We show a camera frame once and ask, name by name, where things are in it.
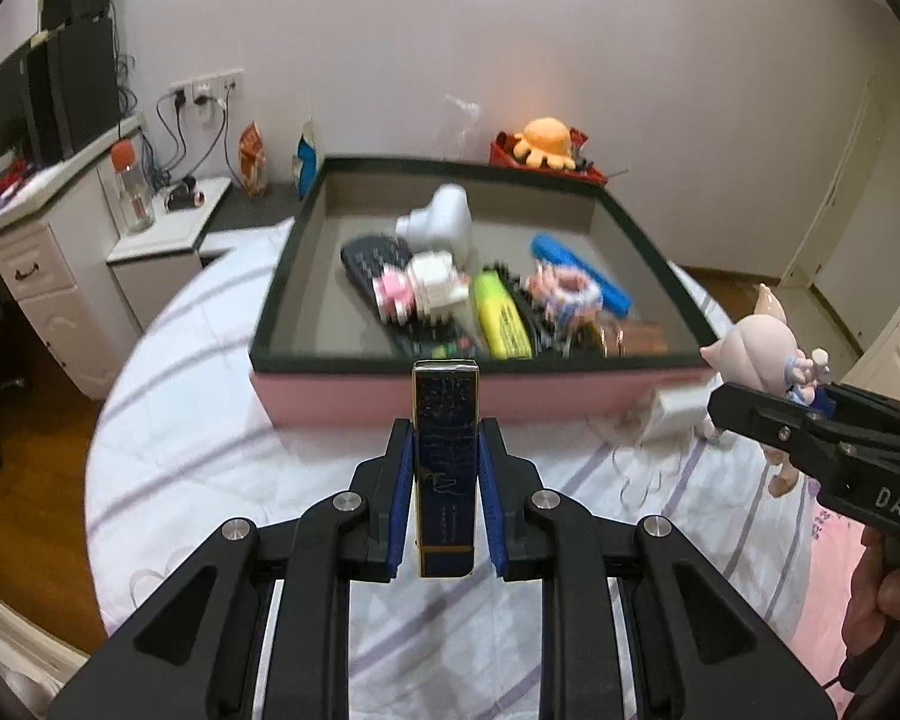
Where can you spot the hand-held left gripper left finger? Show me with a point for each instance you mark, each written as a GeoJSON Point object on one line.
{"type": "Point", "coordinates": [399, 495]}

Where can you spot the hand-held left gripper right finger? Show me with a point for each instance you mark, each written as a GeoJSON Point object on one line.
{"type": "Point", "coordinates": [491, 502]}

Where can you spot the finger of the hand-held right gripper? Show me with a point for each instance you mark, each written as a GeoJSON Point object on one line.
{"type": "Point", "coordinates": [877, 409]}
{"type": "Point", "coordinates": [765, 412]}

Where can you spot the dark blue gold tin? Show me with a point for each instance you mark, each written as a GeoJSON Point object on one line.
{"type": "Point", "coordinates": [446, 457]}

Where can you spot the pink pig doll figure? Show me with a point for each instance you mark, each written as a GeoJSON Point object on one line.
{"type": "Point", "coordinates": [757, 345]}

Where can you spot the pink storage box black rim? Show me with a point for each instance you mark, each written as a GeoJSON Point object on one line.
{"type": "Point", "coordinates": [457, 397]}

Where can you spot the black hair clip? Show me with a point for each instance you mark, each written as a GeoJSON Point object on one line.
{"type": "Point", "coordinates": [544, 330]}

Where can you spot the yellow highlighter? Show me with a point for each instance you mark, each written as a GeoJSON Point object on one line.
{"type": "Point", "coordinates": [499, 315]}

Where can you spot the pink white block toy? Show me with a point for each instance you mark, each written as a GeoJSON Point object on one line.
{"type": "Point", "coordinates": [431, 285]}

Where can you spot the blue highlighter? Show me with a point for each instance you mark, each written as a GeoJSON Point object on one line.
{"type": "Point", "coordinates": [570, 255]}

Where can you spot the white plastic bottle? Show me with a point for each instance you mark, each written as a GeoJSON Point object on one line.
{"type": "Point", "coordinates": [442, 217]}

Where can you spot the person's right hand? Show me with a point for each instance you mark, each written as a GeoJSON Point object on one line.
{"type": "Point", "coordinates": [881, 600]}

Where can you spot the white cabinet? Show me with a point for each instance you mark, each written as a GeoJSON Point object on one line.
{"type": "Point", "coordinates": [896, 349]}

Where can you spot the white charger adapter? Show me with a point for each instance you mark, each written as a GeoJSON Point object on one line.
{"type": "Point", "coordinates": [675, 409]}

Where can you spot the pink floral quilt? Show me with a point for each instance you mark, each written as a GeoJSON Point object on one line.
{"type": "Point", "coordinates": [825, 577]}

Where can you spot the white door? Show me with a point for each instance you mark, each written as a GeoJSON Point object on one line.
{"type": "Point", "coordinates": [832, 202]}

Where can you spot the black remote control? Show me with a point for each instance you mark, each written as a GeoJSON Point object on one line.
{"type": "Point", "coordinates": [364, 259]}

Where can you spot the white nightstand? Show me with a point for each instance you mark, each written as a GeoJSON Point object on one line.
{"type": "Point", "coordinates": [157, 270]}

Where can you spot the blue white packet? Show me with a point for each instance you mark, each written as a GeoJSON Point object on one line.
{"type": "Point", "coordinates": [307, 165]}

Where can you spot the red toy box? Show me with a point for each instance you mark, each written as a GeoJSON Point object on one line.
{"type": "Point", "coordinates": [506, 154]}

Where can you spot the orange octopus plush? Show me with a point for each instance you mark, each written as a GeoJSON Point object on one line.
{"type": "Point", "coordinates": [544, 136]}

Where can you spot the orange snack bag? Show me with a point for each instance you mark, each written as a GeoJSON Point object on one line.
{"type": "Point", "coordinates": [253, 161]}

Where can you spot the small black device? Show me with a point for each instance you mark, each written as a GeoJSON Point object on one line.
{"type": "Point", "coordinates": [184, 196]}

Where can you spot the bottle with orange cap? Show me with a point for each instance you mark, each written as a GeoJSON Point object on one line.
{"type": "Point", "coordinates": [131, 195]}

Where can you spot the white desk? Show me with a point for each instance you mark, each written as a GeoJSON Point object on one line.
{"type": "Point", "coordinates": [52, 270]}

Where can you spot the tall black speaker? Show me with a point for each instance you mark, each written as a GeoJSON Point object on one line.
{"type": "Point", "coordinates": [82, 90]}

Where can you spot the black monitor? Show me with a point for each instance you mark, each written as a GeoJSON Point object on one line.
{"type": "Point", "coordinates": [0, 109]}

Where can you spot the wall power outlet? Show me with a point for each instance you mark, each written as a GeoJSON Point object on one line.
{"type": "Point", "coordinates": [206, 86]}

